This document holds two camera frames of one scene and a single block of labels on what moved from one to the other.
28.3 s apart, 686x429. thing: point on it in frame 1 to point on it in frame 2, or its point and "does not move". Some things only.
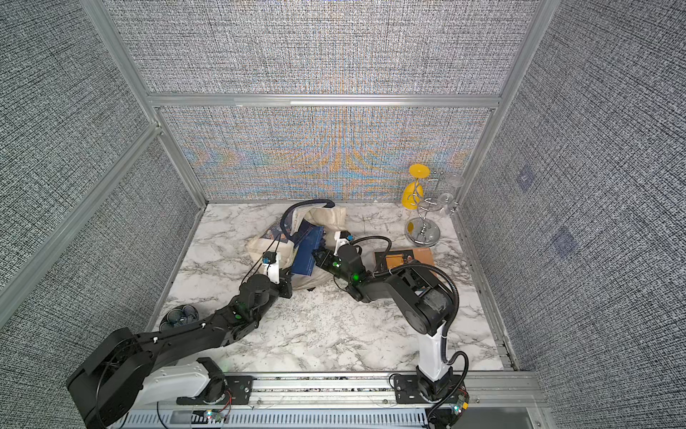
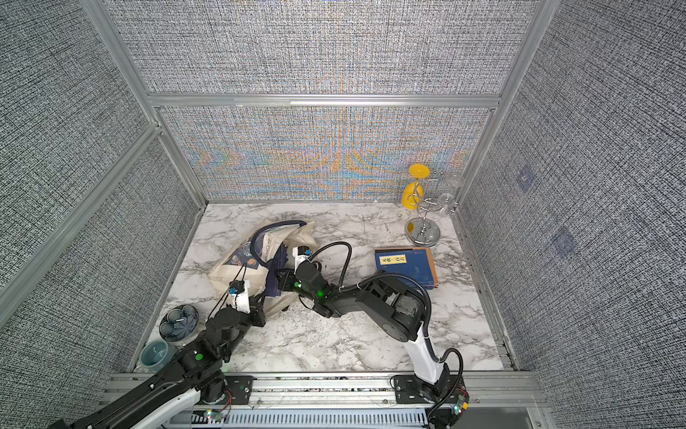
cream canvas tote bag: [310, 231] to [258, 260]
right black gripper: [326, 259] to [286, 281]
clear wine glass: [447, 202] does not move
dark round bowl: [180, 315] does not move
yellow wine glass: [413, 191] does not move
